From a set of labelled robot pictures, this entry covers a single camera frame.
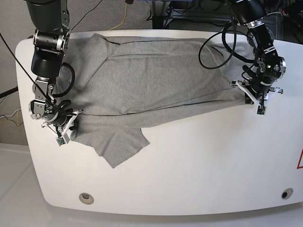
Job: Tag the black table leg post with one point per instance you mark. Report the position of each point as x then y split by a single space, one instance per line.
157 22

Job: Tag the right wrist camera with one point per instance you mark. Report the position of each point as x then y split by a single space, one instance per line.
62 140

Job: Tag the red triangle sticker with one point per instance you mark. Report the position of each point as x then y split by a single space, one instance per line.
300 162

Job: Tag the aluminium frame rail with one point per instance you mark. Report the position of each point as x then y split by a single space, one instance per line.
213 18

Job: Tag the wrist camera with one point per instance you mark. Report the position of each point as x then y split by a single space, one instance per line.
62 140
261 109

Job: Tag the grey T-shirt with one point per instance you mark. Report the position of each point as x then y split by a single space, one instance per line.
124 84

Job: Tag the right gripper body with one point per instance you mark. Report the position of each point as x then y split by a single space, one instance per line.
60 124

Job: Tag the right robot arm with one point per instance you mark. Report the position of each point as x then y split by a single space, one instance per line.
51 19

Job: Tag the black table mount hole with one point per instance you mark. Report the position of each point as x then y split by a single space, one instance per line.
287 193

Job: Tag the grey table grommet hole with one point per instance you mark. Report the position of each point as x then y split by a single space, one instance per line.
86 198

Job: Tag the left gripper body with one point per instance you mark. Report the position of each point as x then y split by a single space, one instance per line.
259 94

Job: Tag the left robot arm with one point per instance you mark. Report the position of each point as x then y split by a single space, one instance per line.
267 66

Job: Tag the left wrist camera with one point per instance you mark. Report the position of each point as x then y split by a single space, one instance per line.
261 109

